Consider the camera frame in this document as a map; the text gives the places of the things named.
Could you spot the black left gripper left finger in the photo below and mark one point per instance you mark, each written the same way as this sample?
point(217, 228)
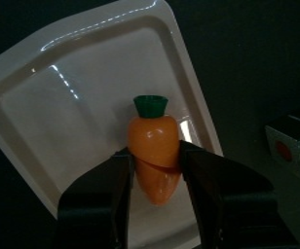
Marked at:
point(96, 201)

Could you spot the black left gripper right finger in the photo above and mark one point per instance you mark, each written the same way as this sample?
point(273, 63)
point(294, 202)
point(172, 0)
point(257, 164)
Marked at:
point(230, 201)

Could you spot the green and white box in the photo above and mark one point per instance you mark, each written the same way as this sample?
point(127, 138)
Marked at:
point(294, 147)

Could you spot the orange toy carrot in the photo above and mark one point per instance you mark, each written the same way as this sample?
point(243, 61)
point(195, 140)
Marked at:
point(152, 147)

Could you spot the white rectangular plastic tray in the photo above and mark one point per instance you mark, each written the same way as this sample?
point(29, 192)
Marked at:
point(74, 107)

